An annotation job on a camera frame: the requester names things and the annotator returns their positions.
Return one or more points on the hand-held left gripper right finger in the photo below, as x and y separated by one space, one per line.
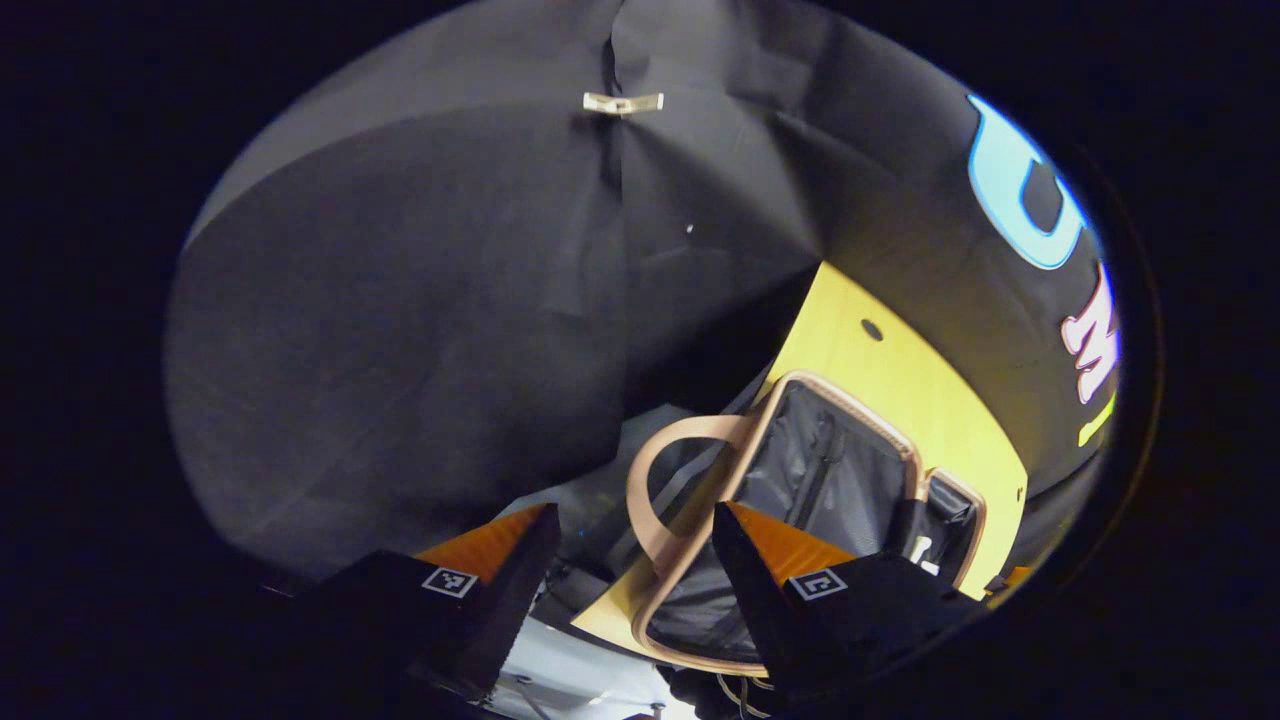
750 590

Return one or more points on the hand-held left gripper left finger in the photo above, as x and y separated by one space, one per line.
520 590

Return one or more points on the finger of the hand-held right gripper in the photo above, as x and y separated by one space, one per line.
1008 583

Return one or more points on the pink suitcase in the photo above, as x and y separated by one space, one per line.
850 480

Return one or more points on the black backdrop cloth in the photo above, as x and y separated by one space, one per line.
400 300

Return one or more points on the beige cloth clip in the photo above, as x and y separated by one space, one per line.
622 103

